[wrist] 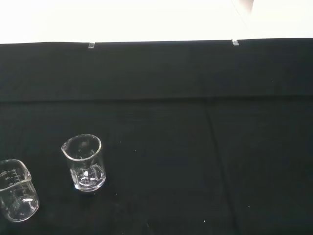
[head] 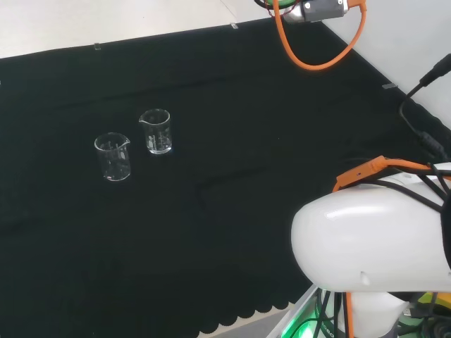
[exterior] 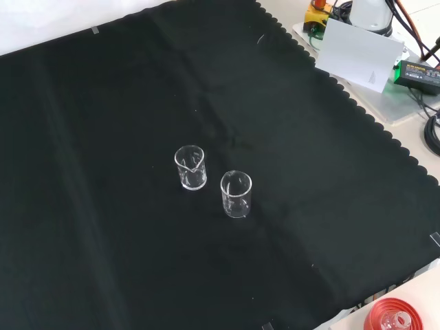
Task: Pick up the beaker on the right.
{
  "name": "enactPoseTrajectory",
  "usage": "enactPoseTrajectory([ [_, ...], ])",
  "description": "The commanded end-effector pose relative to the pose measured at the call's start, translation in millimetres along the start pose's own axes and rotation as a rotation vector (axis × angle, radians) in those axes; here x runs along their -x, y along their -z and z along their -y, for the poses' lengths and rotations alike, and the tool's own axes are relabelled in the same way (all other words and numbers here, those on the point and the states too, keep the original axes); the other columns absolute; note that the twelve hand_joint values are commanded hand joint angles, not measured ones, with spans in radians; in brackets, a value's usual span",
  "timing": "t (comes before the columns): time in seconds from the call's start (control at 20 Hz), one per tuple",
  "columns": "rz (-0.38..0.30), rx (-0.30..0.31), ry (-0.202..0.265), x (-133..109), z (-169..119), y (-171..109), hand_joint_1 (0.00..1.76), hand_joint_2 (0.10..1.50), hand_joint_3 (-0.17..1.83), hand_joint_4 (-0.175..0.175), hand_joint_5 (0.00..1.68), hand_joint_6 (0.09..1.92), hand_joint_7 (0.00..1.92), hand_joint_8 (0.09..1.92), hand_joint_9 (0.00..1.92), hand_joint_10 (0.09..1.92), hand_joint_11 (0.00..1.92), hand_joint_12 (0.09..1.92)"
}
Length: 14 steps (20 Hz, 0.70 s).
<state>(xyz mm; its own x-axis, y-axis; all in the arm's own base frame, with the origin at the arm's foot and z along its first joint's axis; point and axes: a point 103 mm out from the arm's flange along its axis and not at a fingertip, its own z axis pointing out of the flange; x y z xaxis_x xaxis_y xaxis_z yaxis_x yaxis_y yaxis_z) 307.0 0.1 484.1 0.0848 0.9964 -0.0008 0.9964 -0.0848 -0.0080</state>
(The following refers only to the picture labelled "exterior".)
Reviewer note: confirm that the clear glass beaker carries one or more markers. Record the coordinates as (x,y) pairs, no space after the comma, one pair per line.
(192,186)
(237,214)

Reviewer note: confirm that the black cloth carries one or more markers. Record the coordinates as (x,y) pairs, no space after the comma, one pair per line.
(103,178)

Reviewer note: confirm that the grey tape piece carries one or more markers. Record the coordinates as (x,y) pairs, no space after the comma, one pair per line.
(95,30)
(268,326)
(435,239)

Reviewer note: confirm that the yellow stop button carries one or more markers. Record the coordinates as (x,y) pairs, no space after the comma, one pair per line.
(314,15)

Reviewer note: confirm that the pale white board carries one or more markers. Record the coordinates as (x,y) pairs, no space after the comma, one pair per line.
(357,51)

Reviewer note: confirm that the red ribbed round holder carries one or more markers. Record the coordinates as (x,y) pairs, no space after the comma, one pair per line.
(377,309)

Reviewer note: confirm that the black power supply box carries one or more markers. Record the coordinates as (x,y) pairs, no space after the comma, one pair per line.
(419,74)

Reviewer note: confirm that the small clear glass flask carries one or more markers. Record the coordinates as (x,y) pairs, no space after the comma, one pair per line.
(400,319)

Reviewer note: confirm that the grey metal base plate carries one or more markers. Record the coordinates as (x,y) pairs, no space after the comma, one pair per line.
(395,106)

